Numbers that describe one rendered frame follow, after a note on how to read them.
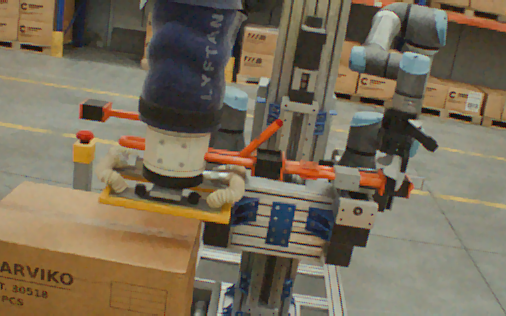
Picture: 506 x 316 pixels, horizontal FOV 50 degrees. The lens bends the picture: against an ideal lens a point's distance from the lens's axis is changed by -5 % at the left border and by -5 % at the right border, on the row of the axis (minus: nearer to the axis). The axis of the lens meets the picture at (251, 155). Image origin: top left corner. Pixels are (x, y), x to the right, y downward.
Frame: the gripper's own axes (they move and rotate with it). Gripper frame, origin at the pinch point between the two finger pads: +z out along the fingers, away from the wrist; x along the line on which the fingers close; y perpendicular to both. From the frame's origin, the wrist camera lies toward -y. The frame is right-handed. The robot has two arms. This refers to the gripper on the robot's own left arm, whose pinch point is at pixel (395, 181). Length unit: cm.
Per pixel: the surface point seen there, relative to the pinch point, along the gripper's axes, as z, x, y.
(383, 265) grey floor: 120, -186, -59
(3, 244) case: 27, 21, 101
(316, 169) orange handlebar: -1.2, 3.7, 22.8
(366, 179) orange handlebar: -0.5, 3.3, 8.9
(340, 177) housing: -0.1, 3.8, 16.0
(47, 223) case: 26, 8, 94
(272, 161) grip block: -2.1, 5.8, 34.8
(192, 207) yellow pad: 11, 14, 53
